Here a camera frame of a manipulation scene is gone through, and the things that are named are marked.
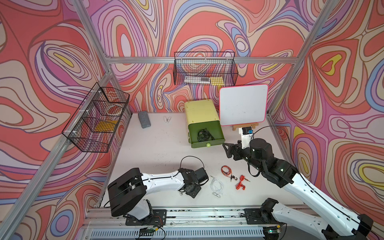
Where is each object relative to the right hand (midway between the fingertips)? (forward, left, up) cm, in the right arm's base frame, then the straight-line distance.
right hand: (231, 146), depth 71 cm
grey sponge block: (+41, +56, -21) cm, 72 cm away
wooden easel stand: (+29, -25, -20) cm, 43 cm away
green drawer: (+18, +6, -6) cm, 20 cm away
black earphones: (+15, +12, -10) cm, 21 cm away
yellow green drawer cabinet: (+21, +12, -2) cm, 25 cm away
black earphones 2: (+13, +8, -10) cm, 18 cm away
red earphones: (-2, -1, -25) cm, 25 cm away
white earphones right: (-10, +6, -25) cm, 28 cm away
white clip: (+39, +38, -21) cm, 59 cm away
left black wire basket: (+10, +69, +7) cm, 70 cm away
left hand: (-13, +18, -25) cm, 33 cm away
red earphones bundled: (-10, -7, -23) cm, 26 cm away
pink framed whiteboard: (+38, -17, -7) cm, 42 cm away
